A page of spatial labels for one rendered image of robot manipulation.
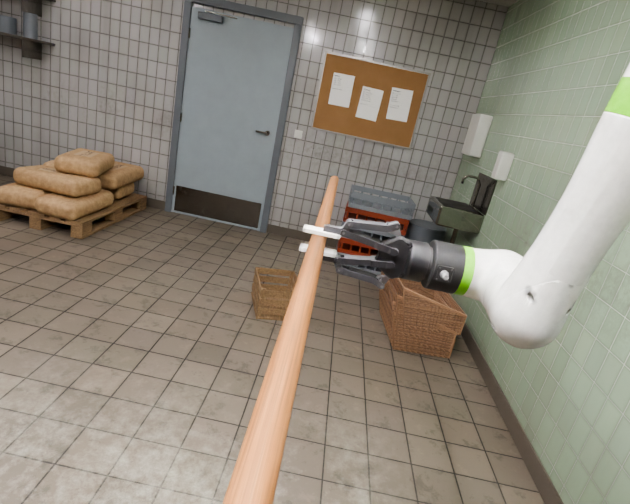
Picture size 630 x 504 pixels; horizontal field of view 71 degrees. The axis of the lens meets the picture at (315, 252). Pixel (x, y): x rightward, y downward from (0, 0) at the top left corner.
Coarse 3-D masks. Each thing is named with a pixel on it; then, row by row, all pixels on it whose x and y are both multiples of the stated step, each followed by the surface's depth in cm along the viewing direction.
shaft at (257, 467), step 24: (312, 240) 78; (312, 264) 65; (312, 288) 58; (288, 312) 50; (288, 336) 44; (288, 360) 40; (264, 384) 37; (288, 384) 37; (264, 408) 33; (288, 408) 35; (264, 432) 31; (240, 456) 29; (264, 456) 29; (240, 480) 27; (264, 480) 27
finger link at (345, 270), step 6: (342, 264) 84; (336, 270) 83; (342, 270) 83; (348, 270) 82; (354, 270) 83; (360, 270) 84; (354, 276) 83; (360, 276) 83; (366, 276) 83; (372, 276) 83; (372, 282) 83; (378, 282) 83
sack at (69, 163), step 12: (60, 156) 368; (72, 156) 373; (84, 156) 384; (96, 156) 395; (108, 156) 412; (60, 168) 369; (72, 168) 370; (84, 168) 372; (96, 168) 375; (108, 168) 408
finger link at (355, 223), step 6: (348, 222) 80; (354, 222) 80; (360, 222) 80; (366, 222) 80; (372, 222) 81; (378, 222) 81; (384, 222) 82; (390, 222) 81; (354, 228) 80; (360, 228) 80; (366, 228) 80; (372, 228) 80; (378, 228) 80; (384, 228) 79; (390, 228) 79; (396, 228) 79
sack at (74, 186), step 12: (24, 168) 366; (36, 168) 373; (24, 180) 364; (36, 180) 362; (48, 180) 360; (60, 180) 359; (72, 180) 359; (84, 180) 368; (96, 180) 381; (60, 192) 362; (72, 192) 359; (84, 192) 368; (96, 192) 385
